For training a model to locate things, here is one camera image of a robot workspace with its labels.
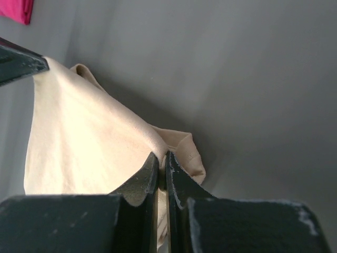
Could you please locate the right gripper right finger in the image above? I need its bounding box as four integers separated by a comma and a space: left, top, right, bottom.
165, 152, 331, 252

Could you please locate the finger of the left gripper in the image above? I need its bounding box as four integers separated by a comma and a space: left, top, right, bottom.
0, 38, 49, 86

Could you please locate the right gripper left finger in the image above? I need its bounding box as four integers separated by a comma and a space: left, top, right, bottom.
1, 154, 159, 252

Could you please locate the beige t shirt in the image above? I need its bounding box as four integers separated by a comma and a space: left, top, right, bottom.
24, 58, 206, 251

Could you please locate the folded pink t shirt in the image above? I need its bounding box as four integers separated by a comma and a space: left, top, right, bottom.
1, 0, 34, 25

